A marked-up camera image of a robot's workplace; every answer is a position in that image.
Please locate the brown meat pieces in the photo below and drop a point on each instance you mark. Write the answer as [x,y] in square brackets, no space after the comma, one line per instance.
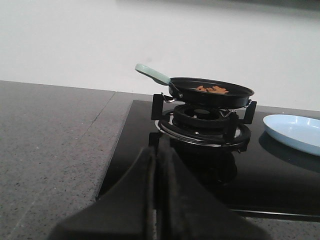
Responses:
[214,89]

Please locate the black pan support grate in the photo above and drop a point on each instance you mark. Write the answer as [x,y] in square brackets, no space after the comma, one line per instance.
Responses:
[157,112]

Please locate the black burner under pan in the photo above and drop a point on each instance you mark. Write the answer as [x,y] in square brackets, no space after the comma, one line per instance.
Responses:
[203,126]

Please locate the light blue plate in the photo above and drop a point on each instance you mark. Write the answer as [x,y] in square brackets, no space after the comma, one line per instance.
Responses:
[298,132]

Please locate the black pan with mint handle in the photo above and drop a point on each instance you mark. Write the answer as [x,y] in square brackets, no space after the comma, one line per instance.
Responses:
[184,89]

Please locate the black glass gas cooktop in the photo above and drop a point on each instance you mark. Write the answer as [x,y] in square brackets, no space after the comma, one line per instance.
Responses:
[269,179]

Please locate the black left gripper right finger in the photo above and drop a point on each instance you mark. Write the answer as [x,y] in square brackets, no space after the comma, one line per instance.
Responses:
[190,212]

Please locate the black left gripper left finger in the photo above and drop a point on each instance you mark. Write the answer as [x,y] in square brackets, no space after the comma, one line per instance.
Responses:
[124,212]

